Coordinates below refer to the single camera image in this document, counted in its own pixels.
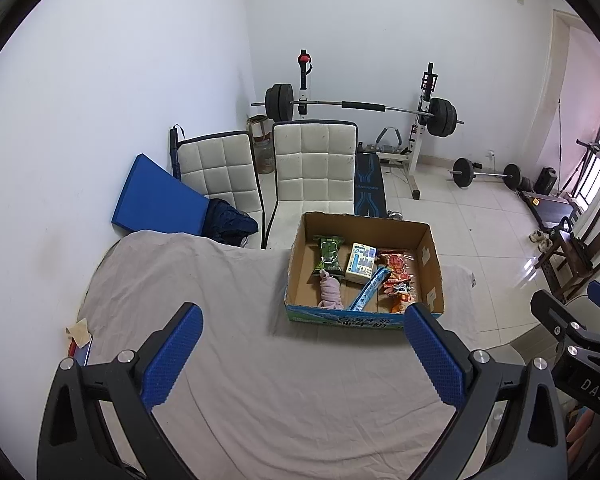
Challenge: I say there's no pink cloth item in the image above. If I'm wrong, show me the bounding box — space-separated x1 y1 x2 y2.
317 269 346 310

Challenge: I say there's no blue white tissue pack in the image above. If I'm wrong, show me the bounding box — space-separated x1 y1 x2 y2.
344 242 378 281

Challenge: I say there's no dark blue jacket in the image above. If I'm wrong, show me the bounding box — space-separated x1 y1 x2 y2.
202 199 260 249

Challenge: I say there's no brown glass jar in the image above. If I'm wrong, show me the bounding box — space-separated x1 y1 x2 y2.
246 115 276 175

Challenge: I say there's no green snack packet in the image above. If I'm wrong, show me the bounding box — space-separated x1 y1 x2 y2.
311 235 348 277

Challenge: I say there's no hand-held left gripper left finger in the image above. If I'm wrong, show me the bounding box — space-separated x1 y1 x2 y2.
37 302 204 480

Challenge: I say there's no long blue snack packet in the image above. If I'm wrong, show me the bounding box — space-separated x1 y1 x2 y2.
347 266 393 311

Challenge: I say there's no treadmill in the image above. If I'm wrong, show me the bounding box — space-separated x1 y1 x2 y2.
517 140 600 231

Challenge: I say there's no thin black pole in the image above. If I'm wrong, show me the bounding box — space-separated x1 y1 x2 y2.
555 99 566 196

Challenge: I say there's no cardboard box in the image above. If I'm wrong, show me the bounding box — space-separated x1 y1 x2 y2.
284 211 446 332

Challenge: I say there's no grey table cloth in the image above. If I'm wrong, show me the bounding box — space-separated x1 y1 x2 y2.
67 230 481 480

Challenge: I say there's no red snack packet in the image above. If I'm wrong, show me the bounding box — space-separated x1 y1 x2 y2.
377 251 413 288

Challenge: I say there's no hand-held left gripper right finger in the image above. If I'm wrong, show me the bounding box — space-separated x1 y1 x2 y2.
404 302 568 480

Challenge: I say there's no beige paper scrap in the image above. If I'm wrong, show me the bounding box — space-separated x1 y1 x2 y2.
65 319 92 349

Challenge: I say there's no white padded chair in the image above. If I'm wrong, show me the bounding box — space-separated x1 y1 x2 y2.
262 120 359 251
177 131 265 221

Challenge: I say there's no black weight bench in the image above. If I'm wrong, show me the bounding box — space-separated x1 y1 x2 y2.
354 152 389 218

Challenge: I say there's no grey handle exerciser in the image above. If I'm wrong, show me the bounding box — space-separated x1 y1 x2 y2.
376 127 404 154

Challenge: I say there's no white barbell rack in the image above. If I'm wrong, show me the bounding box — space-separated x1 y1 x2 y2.
297 50 439 200

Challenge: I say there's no black speaker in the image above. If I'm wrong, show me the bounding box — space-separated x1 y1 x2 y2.
537 166 559 194

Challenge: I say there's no blue foam mat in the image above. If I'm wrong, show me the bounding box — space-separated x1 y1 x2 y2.
111 154 211 237

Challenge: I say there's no black blue stick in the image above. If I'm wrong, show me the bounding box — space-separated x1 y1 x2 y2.
168 125 184 181

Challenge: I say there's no short barbell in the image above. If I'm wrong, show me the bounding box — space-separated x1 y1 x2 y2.
449 157 523 191

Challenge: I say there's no orange snack packet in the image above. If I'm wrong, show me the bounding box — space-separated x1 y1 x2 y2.
385 282 416 316

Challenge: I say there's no long barbell with black plates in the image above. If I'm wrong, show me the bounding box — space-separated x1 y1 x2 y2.
251 83 465 138

